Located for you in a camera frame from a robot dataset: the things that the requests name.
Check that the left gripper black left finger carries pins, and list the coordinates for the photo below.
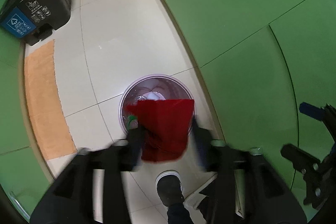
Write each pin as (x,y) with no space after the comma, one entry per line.
(69,199)

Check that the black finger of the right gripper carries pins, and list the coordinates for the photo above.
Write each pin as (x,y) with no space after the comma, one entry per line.
(301,160)
(317,113)

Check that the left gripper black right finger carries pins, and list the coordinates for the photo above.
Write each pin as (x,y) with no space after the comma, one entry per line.
(267,198)

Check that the red cloth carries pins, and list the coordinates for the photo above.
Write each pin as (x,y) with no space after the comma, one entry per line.
(166,130)

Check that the pink round trash bin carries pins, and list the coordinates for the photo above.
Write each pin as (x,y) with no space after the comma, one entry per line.
(150,90)

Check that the black left shoe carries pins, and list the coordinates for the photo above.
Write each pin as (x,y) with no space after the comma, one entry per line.
(169,188)

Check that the orange floor mat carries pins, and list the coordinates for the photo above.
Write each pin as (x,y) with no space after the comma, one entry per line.
(44,107)

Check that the green cabinet front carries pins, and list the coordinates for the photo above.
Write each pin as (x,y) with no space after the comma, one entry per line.
(260,59)

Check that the black dual recycling bin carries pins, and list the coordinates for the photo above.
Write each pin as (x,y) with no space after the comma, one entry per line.
(34,20)

